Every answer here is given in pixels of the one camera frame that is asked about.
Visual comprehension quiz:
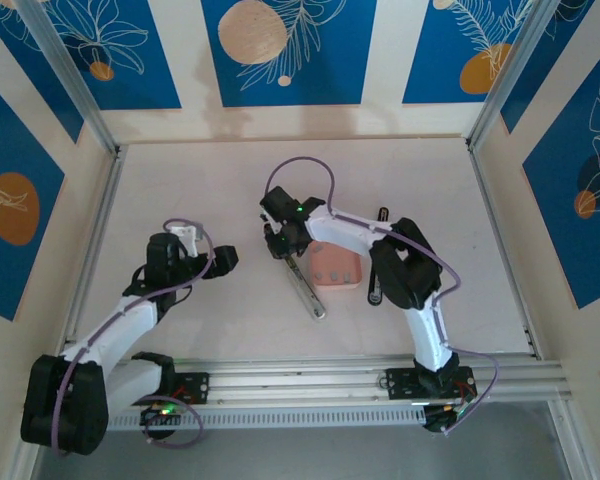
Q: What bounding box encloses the silver stapler magazine rail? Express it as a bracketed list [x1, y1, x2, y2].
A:
[278, 252, 327, 322]

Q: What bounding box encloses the pink plastic tray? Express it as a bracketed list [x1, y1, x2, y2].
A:
[307, 242, 365, 293]

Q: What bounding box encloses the black stapler top cover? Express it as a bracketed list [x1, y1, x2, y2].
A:
[367, 206, 393, 307]

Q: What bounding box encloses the small electronics board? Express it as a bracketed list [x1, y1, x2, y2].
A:
[422, 399, 481, 437]
[139, 405, 181, 441]

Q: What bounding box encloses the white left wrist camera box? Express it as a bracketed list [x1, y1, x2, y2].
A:
[172, 223, 205, 259]

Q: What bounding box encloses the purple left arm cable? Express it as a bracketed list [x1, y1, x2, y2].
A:
[51, 217, 217, 457]

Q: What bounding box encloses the aluminium side rail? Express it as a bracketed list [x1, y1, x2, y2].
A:
[7, 145, 127, 480]
[467, 142, 599, 480]

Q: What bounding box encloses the grey slotted cable duct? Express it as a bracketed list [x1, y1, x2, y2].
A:
[104, 407, 427, 432]

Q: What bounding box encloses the aluminium frame post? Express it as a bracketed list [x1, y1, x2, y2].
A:
[465, 0, 564, 151]
[15, 0, 121, 157]

